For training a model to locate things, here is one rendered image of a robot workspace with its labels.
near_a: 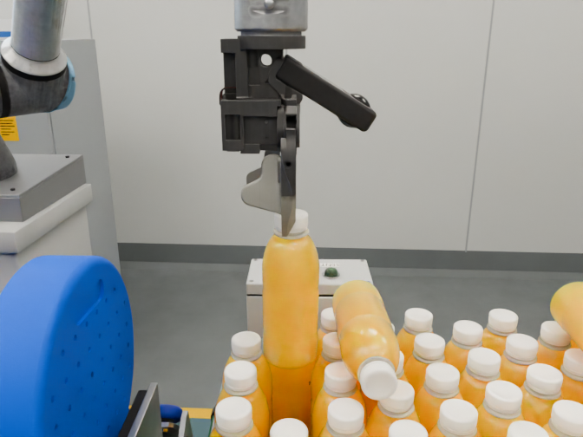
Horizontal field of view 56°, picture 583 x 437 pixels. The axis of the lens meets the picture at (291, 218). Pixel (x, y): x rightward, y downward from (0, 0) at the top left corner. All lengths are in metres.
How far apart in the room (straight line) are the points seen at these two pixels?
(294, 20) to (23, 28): 0.65
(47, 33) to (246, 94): 0.60
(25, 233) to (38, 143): 1.30
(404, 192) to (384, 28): 0.99
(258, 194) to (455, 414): 0.31
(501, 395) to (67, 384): 0.46
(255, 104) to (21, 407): 0.36
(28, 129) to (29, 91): 1.18
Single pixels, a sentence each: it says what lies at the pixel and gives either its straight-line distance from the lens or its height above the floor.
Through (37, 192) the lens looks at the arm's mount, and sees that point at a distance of 1.13.
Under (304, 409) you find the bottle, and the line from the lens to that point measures 0.81.
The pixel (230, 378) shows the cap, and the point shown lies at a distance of 0.67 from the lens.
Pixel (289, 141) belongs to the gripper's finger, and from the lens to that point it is 0.56.
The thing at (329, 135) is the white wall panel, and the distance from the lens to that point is 3.35.
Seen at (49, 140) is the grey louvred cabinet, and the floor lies 1.07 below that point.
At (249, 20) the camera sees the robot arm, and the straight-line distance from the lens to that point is 0.56.
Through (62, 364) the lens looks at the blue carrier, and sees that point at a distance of 0.60.
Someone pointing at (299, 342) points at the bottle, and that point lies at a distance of 0.66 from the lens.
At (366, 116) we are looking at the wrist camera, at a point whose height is 1.39.
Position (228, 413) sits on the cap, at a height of 1.09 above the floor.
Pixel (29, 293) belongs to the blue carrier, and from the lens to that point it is 0.61.
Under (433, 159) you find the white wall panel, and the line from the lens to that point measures 3.44.
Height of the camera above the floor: 1.47
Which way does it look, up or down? 19 degrees down
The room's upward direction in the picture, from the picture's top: straight up
